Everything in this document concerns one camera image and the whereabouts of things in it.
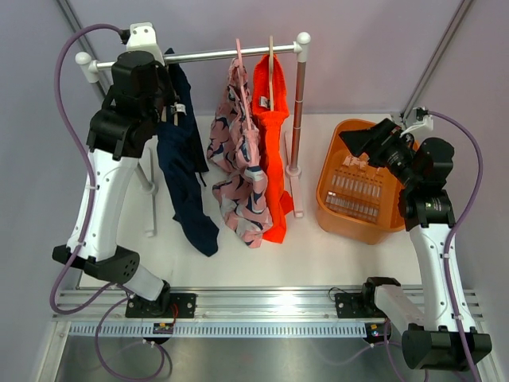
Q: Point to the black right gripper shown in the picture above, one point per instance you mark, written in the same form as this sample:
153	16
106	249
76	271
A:
377	141

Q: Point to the pink shark print shorts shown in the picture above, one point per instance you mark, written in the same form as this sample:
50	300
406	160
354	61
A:
241	195

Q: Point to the cream hanger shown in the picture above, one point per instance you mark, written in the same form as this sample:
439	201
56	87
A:
169	114

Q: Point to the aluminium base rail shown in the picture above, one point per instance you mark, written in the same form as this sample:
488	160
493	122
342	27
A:
277	304

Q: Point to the beige plastic hanger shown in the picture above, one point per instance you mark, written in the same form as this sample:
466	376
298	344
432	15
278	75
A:
271	71

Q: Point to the orange shorts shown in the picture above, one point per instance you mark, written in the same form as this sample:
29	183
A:
269	124

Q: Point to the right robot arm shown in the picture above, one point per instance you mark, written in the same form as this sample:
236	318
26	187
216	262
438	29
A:
443	335

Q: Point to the pink plastic hanger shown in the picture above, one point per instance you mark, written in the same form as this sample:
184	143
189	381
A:
241	73

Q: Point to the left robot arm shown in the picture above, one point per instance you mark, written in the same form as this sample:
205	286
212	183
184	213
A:
116	141

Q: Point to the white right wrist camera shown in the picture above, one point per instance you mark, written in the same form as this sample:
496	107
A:
417	121

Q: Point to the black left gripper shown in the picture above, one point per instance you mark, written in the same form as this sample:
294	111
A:
161	71

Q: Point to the navy blue shorts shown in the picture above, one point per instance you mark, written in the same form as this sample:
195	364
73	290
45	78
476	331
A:
181	159

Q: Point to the orange plastic basket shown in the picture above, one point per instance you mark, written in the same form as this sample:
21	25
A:
356	200

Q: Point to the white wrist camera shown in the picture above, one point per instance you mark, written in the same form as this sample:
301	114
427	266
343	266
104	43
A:
417	121
141	44

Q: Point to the white slotted cable duct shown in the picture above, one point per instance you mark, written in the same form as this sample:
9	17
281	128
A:
223	329

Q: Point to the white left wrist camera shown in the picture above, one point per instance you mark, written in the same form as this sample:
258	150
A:
141	44

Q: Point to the clothes rack with metal rail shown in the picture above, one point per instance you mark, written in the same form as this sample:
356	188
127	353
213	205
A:
300	48

